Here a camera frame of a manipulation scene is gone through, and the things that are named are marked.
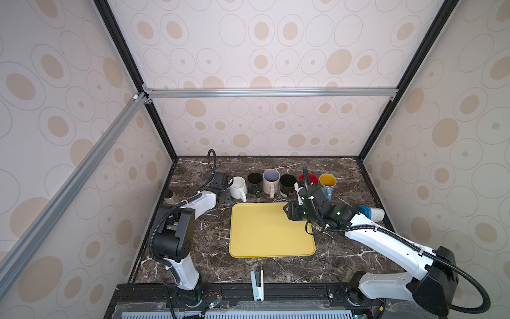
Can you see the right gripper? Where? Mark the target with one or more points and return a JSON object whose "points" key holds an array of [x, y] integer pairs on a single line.
{"points": [[291, 211]]}

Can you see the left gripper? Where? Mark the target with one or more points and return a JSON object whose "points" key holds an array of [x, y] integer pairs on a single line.
{"points": [[228, 196]]}

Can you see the white ribbed mug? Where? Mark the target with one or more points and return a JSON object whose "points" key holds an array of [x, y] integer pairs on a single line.
{"points": [[239, 189]]}

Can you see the blue butterfly mug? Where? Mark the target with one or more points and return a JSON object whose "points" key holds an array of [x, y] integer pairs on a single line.
{"points": [[327, 183]]}

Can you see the black mug red inside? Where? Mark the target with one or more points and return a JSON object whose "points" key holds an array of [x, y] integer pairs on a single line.
{"points": [[254, 184]]}

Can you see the white bottom dark mug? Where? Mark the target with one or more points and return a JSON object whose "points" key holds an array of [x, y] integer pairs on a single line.
{"points": [[287, 185]]}

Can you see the pink mug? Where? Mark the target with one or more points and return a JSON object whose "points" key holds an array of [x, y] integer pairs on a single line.
{"points": [[270, 182]]}

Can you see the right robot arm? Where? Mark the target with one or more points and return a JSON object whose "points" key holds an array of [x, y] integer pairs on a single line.
{"points": [[430, 277]]}

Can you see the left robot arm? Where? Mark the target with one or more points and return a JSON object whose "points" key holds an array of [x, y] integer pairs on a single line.
{"points": [[170, 239]]}

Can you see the small bottle black cap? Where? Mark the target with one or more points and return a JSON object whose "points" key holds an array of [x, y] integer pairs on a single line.
{"points": [[170, 197]]}

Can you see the yellow plastic tray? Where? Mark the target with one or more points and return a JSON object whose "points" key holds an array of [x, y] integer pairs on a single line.
{"points": [[261, 230]]}

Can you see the white cup blue lid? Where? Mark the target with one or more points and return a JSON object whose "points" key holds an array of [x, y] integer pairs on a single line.
{"points": [[374, 214]]}

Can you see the horizontal aluminium bar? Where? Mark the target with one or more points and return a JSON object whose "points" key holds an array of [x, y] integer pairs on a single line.
{"points": [[279, 92]]}

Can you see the diagonal aluminium bar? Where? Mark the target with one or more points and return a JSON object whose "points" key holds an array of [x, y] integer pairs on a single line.
{"points": [[24, 250]]}

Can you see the white clip on rail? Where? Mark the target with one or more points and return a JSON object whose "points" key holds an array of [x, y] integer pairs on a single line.
{"points": [[257, 282]]}

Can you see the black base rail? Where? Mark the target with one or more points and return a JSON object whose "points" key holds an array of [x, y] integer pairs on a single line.
{"points": [[277, 300]]}

